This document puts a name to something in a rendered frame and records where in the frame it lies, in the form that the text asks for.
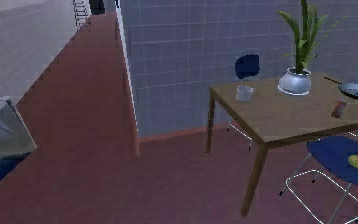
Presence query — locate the clear glass mug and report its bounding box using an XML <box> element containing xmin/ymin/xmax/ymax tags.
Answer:
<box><xmin>235</xmin><ymin>85</ymin><xmax>256</xmax><ymax>103</ymax></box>

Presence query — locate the dark frying pan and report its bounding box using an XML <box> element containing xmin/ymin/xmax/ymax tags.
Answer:
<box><xmin>323</xmin><ymin>76</ymin><xmax>358</xmax><ymax>101</ymax></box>

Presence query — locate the brown wooden table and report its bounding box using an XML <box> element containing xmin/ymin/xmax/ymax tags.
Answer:
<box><xmin>205</xmin><ymin>71</ymin><xmax>358</xmax><ymax>218</ymax></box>

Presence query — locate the black object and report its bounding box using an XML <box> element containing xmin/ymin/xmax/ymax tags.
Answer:
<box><xmin>88</xmin><ymin>0</ymin><xmax>107</xmax><ymax>16</ymax></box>

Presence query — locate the white shelf rack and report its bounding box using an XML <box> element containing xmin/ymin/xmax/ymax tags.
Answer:
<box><xmin>72</xmin><ymin>0</ymin><xmax>91</xmax><ymax>32</ymax></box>

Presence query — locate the dark brown remote control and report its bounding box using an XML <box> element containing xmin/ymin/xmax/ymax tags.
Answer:
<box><xmin>331</xmin><ymin>100</ymin><xmax>348</xmax><ymax>119</ymax></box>

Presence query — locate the green plant in silver pot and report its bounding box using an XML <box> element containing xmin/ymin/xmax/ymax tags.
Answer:
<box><xmin>276</xmin><ymin>0</ymin><xmax>347</xmax><ymax>97</ymax></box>

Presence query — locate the blue chair with metal legs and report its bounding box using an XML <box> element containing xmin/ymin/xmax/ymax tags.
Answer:
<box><xmin>278</xmin><ymin>130</ymin><xmax>358</xmax><ymax>224</ymax></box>
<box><xmin>226</xmin><ymin>53</ymin><xmax>261</xmax><ymax>152</ymax></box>

